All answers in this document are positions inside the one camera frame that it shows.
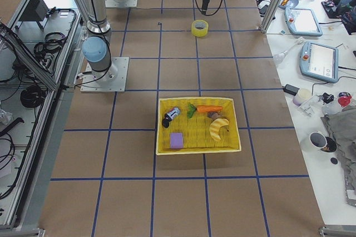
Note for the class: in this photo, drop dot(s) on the yellow tape roll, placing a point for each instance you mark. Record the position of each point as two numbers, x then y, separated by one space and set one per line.
199 28

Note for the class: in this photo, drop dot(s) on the light bulb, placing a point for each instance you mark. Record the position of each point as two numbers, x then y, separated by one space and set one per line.
279 57

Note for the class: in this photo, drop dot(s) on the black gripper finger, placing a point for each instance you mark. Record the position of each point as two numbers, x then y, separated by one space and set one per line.
204 7

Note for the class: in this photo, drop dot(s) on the white mug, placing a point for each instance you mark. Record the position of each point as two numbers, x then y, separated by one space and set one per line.
318 141

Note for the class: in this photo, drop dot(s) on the purple sponge block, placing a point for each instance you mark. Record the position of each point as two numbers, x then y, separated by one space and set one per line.
176 140

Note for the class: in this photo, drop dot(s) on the teach pendant far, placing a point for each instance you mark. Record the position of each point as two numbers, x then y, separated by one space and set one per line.
302 22

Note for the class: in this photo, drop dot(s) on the teach pendant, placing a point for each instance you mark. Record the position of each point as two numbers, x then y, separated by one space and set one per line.
319 61
302 22

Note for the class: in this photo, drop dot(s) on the blue plate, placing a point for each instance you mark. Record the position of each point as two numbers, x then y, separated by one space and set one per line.
290 4

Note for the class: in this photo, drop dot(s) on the toy croissant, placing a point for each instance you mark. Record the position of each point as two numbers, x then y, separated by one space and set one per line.
215 126

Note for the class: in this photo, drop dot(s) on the soda can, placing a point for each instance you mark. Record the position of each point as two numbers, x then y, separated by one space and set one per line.
169 116

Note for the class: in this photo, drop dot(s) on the teach pendant near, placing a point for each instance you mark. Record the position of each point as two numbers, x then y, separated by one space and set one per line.
319 61

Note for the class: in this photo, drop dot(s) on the grey cloth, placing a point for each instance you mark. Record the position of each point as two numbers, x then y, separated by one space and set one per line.
341 128

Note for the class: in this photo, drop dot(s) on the brown toy animal figure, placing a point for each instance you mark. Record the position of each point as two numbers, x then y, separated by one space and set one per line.
214 115

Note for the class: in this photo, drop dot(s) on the yellow plastic basket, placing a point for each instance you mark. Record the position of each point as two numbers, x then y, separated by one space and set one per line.
195 130

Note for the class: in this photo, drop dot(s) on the toy carrot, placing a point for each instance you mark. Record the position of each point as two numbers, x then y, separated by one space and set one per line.
202 109

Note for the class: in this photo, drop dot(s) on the black power adapter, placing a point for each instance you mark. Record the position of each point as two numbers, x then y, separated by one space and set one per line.
289 89

